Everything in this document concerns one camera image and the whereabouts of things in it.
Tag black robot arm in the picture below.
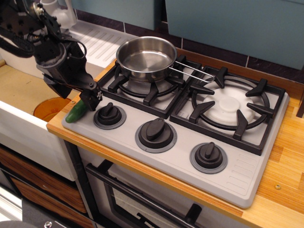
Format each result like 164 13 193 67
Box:
0 0 102 111

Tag black right stove knob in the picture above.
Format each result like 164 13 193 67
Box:
190 142 228 174

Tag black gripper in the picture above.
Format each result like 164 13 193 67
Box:
37 42 102 111

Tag orange plastic bowl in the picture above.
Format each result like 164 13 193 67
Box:
33 97 71 122

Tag black middle stove knob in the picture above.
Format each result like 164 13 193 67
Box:
135 118 177 153

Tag black burner grate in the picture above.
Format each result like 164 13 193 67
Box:
98 55 202 119
170 66 289 155

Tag stainless steel pan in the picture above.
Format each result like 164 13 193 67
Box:
116 36 215 83

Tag toy oven door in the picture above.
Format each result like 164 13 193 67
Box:
79 149 244 228

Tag grey toy faucet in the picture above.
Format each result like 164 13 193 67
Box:
40 0 77 29

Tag wooden drawer front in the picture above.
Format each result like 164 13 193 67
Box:
0 145 93 228

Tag black right burner grate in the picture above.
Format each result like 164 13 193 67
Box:
170 66 289 155

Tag grey toy stove top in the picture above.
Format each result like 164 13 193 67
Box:
62 55 289 208

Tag green toy pickle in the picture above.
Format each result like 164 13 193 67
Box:
65 100 87 124

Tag white toy sink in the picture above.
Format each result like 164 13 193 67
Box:
0 6 138 182

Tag black left burner grate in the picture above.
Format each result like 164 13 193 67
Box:
98 55 202 119

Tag black oven door handle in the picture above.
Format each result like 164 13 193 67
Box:
85 160 201 228

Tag black left stove knob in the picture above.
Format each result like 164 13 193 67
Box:
94 102 127 130

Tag black stove knob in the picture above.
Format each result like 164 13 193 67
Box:
94 102 127 130
135 118 177 153
190 142 228 174

